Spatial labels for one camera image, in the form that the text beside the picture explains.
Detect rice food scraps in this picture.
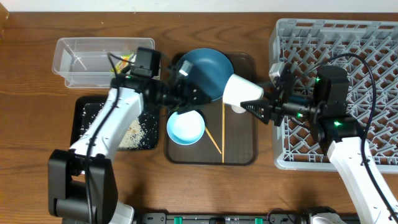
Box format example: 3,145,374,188
80,102,156,149

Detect grey dishwasher rack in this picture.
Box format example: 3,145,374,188
269,17,398,174

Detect light blue bowl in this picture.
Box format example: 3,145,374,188
166,110,205,146

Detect pink cup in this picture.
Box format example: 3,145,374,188
231,105,246,114

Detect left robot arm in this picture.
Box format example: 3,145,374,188
48,47,211,223

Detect dark blue plate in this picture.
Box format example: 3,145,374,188
177,48,234,101

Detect black waste tray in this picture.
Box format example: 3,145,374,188
70,94,162,152

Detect left wooden chopstick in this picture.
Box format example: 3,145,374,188
205,127,222,155

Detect brown serving tray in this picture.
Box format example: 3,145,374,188
164,52,259,166

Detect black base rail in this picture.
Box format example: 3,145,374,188
133,208,311,224

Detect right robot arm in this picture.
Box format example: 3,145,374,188
240,57,397,223

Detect clear plastic bin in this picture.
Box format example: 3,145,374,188
52,37,155,88

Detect yellow snack wrapper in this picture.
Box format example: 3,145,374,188
110,53,136,73

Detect light green cup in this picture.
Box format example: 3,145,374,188
223,74,264,107

